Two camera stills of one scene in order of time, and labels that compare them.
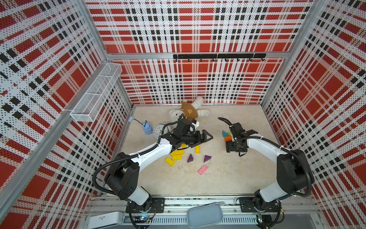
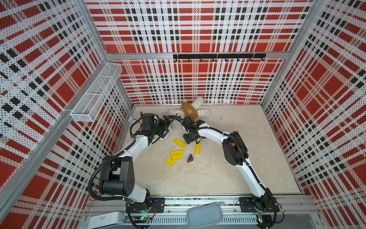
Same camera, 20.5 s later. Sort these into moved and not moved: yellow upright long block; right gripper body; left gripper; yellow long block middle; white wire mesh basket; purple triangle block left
Moved: right gripper body; left gripper
Not moved: purple triangle block left; white wire mesh basket; yellow upright long block; yellow long block middle
